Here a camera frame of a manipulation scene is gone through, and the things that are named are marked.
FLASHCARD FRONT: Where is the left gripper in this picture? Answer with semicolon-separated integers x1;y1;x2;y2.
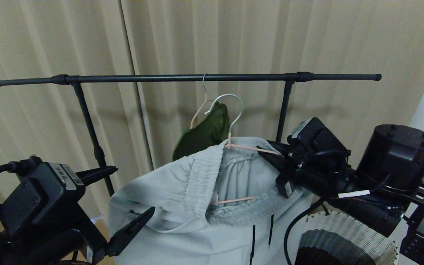
0;166;156;265

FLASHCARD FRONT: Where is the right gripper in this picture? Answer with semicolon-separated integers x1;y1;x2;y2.
256;140;412;236

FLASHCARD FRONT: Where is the pink clothes hanger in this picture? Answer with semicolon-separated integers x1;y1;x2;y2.
204;94;283;206
190;74;214;129

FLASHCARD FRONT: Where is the white garment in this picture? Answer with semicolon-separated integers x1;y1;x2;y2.
108;137;314;265

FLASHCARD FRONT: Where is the green printed t-shirt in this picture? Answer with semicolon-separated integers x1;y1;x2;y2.
172;102;231;162

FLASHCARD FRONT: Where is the white laundry basket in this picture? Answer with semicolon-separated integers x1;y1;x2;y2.
295;211;399;265

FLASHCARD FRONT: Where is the black clothes rack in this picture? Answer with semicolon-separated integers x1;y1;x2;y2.
0;72;382;197

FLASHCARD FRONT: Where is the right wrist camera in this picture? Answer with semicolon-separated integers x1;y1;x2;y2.
287;118;351;173

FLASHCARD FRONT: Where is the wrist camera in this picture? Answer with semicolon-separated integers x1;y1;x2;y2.
0;156;86;240
287;118;351;173

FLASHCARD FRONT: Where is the black cable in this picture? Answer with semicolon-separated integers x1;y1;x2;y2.
284;149;352;265

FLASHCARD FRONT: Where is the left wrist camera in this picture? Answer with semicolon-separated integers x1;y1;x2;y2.
0;156;86;240

